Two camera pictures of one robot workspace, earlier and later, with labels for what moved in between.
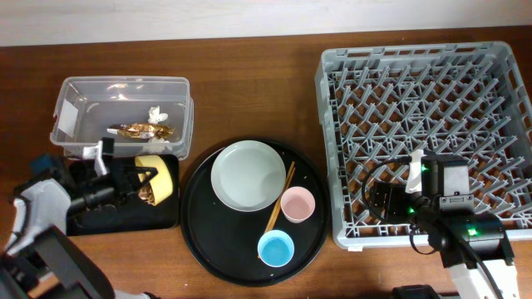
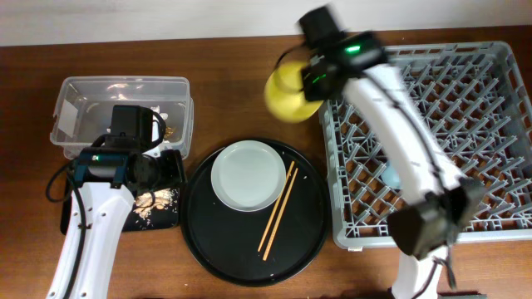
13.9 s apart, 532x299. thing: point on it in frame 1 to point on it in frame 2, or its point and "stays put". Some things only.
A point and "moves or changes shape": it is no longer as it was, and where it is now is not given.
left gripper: [117, 170] to [174, 162]
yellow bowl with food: [160, 187] moves or changes shape
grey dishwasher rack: [468, 100] stays put
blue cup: [275, 248] to [391, 177]
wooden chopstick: [280, 196] stays put
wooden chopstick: [282, 198] to [267, 252]
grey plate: [248, 175] stays put
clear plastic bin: [144, 115] stays put
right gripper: [395, 192] to [305, 82]
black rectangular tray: [133, 214] stays put
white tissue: [155, 116] stays put
